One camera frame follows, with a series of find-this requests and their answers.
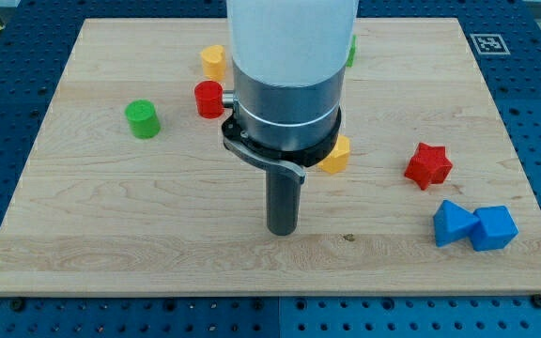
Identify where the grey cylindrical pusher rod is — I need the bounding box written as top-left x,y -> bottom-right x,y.
266,167 -> 302,236

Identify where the black flange with grey bracket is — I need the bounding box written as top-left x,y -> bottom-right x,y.
221,109 -> 342,184

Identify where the green block behind arm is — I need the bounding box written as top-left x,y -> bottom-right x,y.
346,35 -> 357,68

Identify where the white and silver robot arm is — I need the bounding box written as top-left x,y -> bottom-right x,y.
222,0 -> 359,236

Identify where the red star block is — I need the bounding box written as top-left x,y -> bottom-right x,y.
404,143 -> 453,191

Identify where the blue triangle block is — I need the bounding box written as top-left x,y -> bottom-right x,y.
433,200 -> 480,247

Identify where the yellow hexagon block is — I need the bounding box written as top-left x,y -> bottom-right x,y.
317,134 -> 350,174

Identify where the red cylinder block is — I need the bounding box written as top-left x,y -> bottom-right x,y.
193,81 -> 224,119

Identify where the yellow heart block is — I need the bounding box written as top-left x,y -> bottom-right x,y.
200,45 -> 226,82

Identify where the light wooden board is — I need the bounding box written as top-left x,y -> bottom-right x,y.
0,18 -> 541,298

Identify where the green cylinder block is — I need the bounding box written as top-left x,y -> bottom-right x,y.
125,100 -> 161,139

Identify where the blue cube block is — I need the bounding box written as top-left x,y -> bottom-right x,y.
470,206 -> 518,252

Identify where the white fiducial marker tag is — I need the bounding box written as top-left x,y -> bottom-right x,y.
470,33 -> 510,56

